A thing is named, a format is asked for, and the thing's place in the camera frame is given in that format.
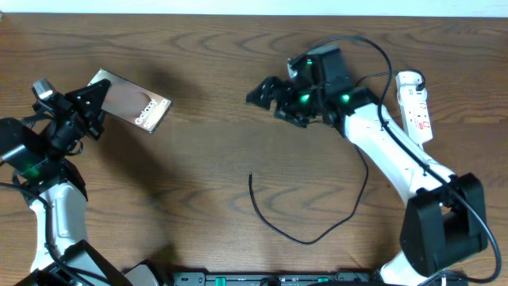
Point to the white power strip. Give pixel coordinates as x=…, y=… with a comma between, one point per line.
x=415, y=114

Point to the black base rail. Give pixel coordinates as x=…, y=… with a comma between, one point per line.
x=317, y=279

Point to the Galaxy smartphone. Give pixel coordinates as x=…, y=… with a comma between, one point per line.
x=133, y=103

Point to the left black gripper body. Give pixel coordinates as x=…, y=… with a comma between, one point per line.
x=75, y=112

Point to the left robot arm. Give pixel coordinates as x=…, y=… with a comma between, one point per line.
x=39, y=148

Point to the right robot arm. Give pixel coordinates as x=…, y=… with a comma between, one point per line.
x=445, y=218

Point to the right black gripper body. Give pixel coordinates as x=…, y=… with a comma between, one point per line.
x=298, y=105

